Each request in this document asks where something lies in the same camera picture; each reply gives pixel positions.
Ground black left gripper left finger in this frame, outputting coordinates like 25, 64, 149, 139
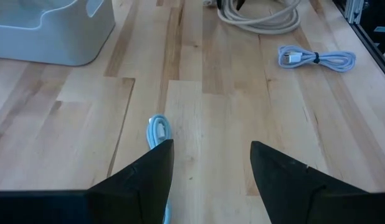
86, 138, 175, 224

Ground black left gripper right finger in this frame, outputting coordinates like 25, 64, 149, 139
249, 140, 385, 224

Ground beige cable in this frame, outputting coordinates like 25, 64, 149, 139
216, 0, 303, 35

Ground light blue USB cable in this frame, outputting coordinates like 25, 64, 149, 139
277, 44, 357, 73
145, 113, 174, 224

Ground black aluminium table frame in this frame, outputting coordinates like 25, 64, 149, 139
331, 0, 385, 83

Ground white plastic bin with handles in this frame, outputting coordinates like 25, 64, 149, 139
0, 0, 116, 67

